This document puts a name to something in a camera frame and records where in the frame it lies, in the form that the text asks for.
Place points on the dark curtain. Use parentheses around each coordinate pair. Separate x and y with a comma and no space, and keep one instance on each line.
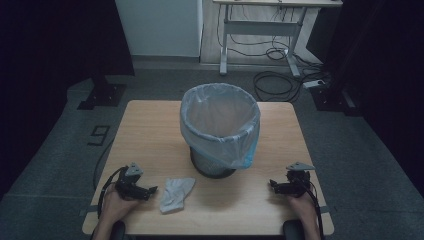
(50,50)
(383,66)

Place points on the black mesh trash bin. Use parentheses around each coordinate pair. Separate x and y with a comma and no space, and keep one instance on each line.
(210,166)

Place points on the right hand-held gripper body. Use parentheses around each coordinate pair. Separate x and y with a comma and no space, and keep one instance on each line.
(296,181)

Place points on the person's left hand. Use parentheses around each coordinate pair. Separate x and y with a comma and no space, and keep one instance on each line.
(115,206)

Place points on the white cabinet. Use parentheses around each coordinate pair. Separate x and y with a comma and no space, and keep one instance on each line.
(160,26)

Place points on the person's right hand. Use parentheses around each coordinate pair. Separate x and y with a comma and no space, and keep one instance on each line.
(301,206)

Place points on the black stand base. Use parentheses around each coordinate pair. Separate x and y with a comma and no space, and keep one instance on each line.
(333,98)
(103,95)

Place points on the white paper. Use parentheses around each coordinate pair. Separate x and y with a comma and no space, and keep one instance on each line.
(176,195)

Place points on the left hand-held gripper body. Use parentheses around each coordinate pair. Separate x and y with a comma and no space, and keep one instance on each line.
(128,182)

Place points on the trash bin with plastic liner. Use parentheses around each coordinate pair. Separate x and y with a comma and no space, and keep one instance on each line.
(220,116)

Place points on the white metal desk frame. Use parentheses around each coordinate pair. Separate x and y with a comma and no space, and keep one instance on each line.
(266,28)

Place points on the white power strip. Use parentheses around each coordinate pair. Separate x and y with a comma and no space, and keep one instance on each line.
(313,83)

